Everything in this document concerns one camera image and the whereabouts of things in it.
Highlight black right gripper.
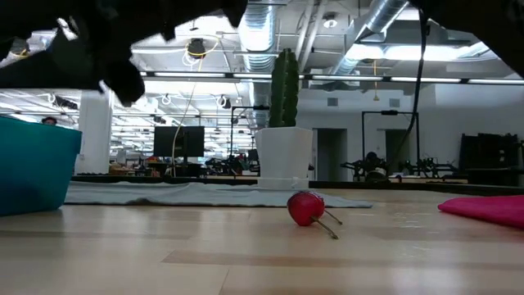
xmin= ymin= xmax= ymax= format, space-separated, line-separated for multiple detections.
xmin=409 ymin=0 xmax=524 ymax=79

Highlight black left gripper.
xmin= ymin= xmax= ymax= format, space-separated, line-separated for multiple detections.
xmin=0 ymin=0 xmax=249 ymax=107

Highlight teal plastic tupperware container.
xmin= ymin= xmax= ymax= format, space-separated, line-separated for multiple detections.
xmin=0 ymin=115 xmax=84 ymax=217

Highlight overhead LED light bar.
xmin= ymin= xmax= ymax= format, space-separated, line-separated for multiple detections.
xmin=138 ymin=70 xmax=524 ymax=85

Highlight black computer monitor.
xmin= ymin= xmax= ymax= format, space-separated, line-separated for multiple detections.
xmin=153 ymin=125 xmax=206 ymax=158

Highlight dark cabinet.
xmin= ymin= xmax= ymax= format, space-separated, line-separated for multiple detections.
xmin=458 ymin=132 xmax=524 ymax=187

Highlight grey cloth mat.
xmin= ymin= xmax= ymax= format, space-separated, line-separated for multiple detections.
xmin=64 ymin=180 xmax=374 ymax=209

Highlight black background robot arms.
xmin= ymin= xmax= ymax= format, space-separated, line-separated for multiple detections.
xmin=340 ymin=151 xmax=458 ymax=182

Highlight red folded cloth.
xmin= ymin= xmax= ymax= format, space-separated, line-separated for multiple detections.
xmin=436 ymin=194 xmax=524 ymax=230

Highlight green cactus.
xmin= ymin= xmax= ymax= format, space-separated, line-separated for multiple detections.
xmin=268 ymin=48 xmax=301 ymax=129

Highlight white hexagonal plant pot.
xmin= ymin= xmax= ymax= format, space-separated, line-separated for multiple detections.
xmin=254 ymin=125 xmax=314 ymax=179

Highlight white pot saucer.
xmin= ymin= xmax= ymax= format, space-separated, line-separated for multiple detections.
xmin=256 ymin=176 xmax=310 ymax=191

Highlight silver ventilation duct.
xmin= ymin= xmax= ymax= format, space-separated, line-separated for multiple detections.
xmin=330 ymin=0 xmax=412 ymax=77
xmin=233 ymin=2 xmax=284 ymax=73

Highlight black ceiling-mounted camera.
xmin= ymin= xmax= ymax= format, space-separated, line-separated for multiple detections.
xmin=187 ymin=37 xmax=208 ymax=60

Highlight black metal stand frame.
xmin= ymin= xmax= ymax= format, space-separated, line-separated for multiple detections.
xmin=360 ymin=109 xmax=421 ymax=182

